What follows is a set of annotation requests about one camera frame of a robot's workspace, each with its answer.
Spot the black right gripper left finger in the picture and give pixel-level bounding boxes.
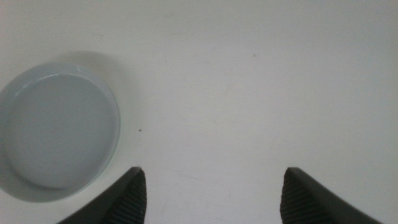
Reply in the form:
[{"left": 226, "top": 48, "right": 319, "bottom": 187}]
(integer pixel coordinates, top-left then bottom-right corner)
[{"left": 57, "top": 166, "right": 148, "bottom": 224}]

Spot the grey shallow bowl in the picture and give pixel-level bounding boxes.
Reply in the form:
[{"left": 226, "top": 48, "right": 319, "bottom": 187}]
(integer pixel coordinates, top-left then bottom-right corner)
[{"left": 0, "top": 62, "right": 122, "bottom": 204}]

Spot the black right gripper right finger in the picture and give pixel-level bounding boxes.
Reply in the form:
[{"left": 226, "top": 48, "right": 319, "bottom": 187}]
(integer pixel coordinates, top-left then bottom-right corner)
[{"left": 279, "top": 167, "right": 385, "bottom": 224}]

